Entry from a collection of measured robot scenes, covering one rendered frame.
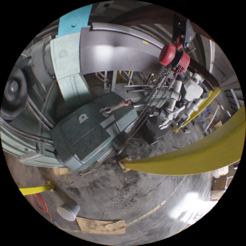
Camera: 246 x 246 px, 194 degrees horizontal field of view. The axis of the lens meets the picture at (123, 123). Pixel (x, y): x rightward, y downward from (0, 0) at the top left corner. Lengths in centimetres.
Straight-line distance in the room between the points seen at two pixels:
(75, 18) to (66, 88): 72
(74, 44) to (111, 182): 175
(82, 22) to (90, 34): 16
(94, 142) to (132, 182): 113
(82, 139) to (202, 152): 55
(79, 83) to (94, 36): 50
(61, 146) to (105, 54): 82
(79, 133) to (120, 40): 85
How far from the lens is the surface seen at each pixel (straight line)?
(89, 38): 75
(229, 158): 29
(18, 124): 69
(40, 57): 72
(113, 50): 78
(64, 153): 55
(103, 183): 136
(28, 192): 154
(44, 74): 74
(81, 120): 52
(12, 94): 52
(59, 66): 80
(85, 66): 75
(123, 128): 59
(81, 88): 89
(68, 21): 84
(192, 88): 98
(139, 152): 142
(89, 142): 45
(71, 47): 77
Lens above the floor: 130
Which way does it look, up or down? 57 degrees down
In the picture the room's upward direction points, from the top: 20 degrees clockwise
